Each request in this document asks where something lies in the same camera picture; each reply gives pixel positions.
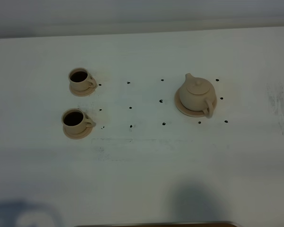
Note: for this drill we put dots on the near beige teacup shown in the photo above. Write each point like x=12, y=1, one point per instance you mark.
x=74, y=117

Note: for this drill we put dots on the beige teacup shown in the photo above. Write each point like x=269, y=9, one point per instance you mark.
x=74, y=117
x=81, y=80

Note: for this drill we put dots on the beige cup saucer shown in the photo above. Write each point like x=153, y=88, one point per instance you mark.
x=76, y=132
x=81, y=92

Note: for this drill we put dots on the near beige cup saucer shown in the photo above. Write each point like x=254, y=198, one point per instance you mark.
x=76, y=132

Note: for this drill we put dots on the far beige teacup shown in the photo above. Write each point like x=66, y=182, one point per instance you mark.
x=81, y=80

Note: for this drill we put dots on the far beige cup saucer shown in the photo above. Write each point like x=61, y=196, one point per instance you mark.
x=81, y=92

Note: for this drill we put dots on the beige clay teapot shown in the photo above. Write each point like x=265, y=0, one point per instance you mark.
x=197, y=94

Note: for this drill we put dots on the beige teapot saucer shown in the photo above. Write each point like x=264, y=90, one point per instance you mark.
x=190, y=113

